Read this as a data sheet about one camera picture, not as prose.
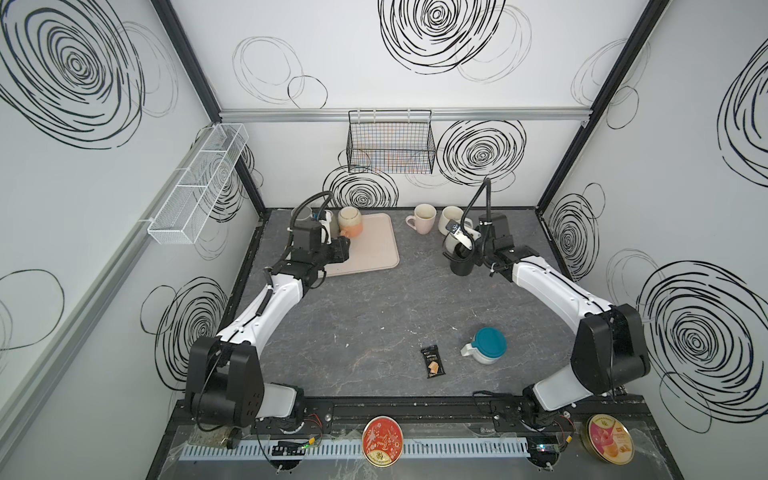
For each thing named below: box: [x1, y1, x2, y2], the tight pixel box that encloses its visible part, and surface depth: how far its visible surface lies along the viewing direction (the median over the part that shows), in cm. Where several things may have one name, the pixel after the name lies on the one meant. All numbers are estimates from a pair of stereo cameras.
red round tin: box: [361, 415, 404, 468], surface depth 69 cm
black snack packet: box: [420, 344, 446, 379], surface depth 84 cm
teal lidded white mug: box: [460, 327, 507, 365], surface depth 80 cm
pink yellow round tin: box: [580, 413, 635, 466], surface depth 69 cm
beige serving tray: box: [324, 213, 400, 277], surface depth 114 cm
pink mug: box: [405, 203, 437, 235], surface depth 111 cm
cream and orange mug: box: [338, 206, 363, 239], surface depth 110 cm
